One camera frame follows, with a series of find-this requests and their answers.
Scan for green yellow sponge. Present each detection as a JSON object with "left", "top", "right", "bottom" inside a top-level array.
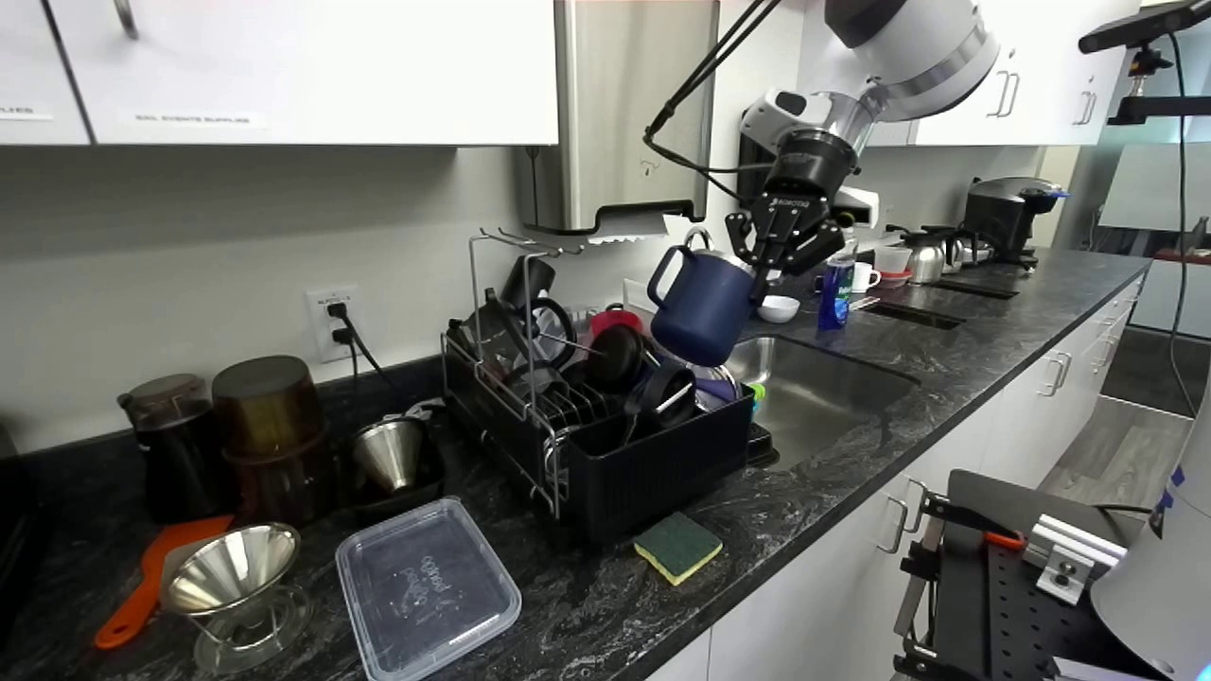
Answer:
[{"left": 627, "top": 508, "right": 730, "bottom": 592}]

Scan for black dish rack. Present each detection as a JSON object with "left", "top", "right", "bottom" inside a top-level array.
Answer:
[{"left": 440, "top": 225, "right": 776, "bottom": 549}]

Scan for black mug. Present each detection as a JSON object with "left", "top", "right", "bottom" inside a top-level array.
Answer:
[
  {"left": 591, "top": 327, "right": 658, "bottom": 395},
  {"left": 627, "top": 361, "right": 701, "bottom": 428}
]

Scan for wide white cabinet door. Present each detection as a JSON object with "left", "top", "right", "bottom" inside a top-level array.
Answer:
[{"left": 44, "top": 0, "right": 565, "bottom": 148}]

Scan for stainless steel sink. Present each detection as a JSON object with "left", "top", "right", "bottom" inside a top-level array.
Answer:
[{"left": 723, "top": 331, "right": 924, "bottom": 467}]

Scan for narrow white cabinet door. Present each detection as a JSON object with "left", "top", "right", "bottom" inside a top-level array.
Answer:
[{"left": 0, "top": 0, "right": 93, "bottom": 143}]

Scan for black camera on stand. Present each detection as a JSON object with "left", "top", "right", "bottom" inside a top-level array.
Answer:
[{"left": 1073, "top": 0, "right": 1211, "bottom": 129}]

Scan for clear glass jar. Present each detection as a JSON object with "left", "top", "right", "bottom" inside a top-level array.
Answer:
[{"left": 184, "top": 600, "right": 304, "bottom": 678}]

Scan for blue metal cup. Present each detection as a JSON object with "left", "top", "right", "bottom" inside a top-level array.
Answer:
[{"left": 644, "top": 229, "right": 769, "bottom": 370}]

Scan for red handled clamp tool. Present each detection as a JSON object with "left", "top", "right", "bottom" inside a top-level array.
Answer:
[{"left": 917, "top": 487, "right": 1034, "bottom": 561}]

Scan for orange spatula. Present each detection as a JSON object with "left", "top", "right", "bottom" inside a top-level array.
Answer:
[{"left": 87, "top": 511, "right": 237, "bottom": 656}]

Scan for white bowl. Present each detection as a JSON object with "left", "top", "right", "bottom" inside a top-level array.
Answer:
[{"left": 757, "top": 293, "right": 807, "bottom": 327}]

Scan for white mug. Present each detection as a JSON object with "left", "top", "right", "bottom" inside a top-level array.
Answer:
[{"left": 845, "top": 259, "right": 885, "bottom": 298}]

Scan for blue bottle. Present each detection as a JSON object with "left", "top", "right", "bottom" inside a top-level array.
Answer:
[{"left": 815, "top": 260, "right": 855, "bottom": 339}]

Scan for black counter mat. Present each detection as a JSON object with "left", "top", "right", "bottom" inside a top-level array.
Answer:
[{"left": 866, "top": 298, "right": 970, "bottom": 334}]

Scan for red dish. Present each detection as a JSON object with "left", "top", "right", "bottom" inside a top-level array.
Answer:
[{"left": 585, "top": 302, "right": 649, "bottom": 345}]

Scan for round black glass lid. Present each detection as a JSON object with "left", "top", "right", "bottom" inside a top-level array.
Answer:
[{"left": 521, "top": 294, "right": 579, "bottom": 370}]

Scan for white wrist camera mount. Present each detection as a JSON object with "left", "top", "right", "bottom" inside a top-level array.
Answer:
[{"left": 733, "top": 86, "right": 810, "bottom": 143}]

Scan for steel pot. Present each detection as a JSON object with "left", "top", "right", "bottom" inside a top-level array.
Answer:
[{"left": 906, "top": 225, "right": 960, "bottom": 289}]

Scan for steel funnel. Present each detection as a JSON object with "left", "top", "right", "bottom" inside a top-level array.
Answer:
[{"left": 157, "top": 519, "right": 304, "bottom": 621}]

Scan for clear plastic container lid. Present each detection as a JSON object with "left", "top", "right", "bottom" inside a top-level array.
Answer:
[{"left": 332, "top": 491, "right": 525, "bottom": 681}]

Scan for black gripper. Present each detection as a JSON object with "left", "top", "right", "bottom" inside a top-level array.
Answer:
[{"left": 723, "top": 127, "right": 864, "bottom": 283}]

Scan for large dark brown canister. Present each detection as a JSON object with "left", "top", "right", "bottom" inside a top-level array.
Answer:
[{"left": 207, "top": 351, "right": 332, "bottom": 528}]

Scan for white base cabinets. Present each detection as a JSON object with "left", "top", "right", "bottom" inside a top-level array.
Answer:
[{"left": 646, "top": 278, "right": 1148, "bottom": 681}]

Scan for black coffee machine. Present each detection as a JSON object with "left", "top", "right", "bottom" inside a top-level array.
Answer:
[{"left": 958, "top": 175, "right": 1067, "bottom": 274}]

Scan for clear glass bowl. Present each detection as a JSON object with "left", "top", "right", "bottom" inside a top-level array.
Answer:
[{"left": 687, "top": 361, "right": 750, "bottom": 412}]

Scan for red white cup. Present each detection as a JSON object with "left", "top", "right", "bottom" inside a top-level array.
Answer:
[{"left": 874, "top": 248, "right": 917, "bottom": 298}]

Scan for silver metal clamp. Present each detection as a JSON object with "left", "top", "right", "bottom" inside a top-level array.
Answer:
[{"left": 1023, "top": 508, "right": 1130, "bottom": 610}]

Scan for black power plug cable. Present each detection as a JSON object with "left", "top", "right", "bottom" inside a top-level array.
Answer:
[{"left": 323, "top": 298, "right": 392, "bottom": 383}]

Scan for white cabinet with handles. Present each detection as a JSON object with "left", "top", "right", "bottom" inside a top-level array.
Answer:
[{"left": 866, "top": 0, "right": 1138, "bottom": 152}]

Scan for white wall outlet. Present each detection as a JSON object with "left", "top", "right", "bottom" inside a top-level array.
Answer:
[{"left": 304, "top": 281, "right": 364, "bottom": 369}]

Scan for steel paper towel dispenser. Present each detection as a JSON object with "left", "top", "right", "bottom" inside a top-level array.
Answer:
[{"left": 521, "top": 0, "right": 723, "bottom": 240}]

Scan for black perforated cart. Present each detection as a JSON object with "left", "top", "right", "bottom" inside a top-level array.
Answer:
[{"left": 893, "top": 467, "right": 1138, "bottom": 681}]

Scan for small steel cone cup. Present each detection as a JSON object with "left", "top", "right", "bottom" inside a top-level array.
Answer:
[{"left": 352, "top": 412, "right": 427, "bottom": 497}]

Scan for small dark lidded canister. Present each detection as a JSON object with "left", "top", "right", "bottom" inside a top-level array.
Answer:
[{"left": 112, "top": 370, "right": 232, "bottom": 521}]

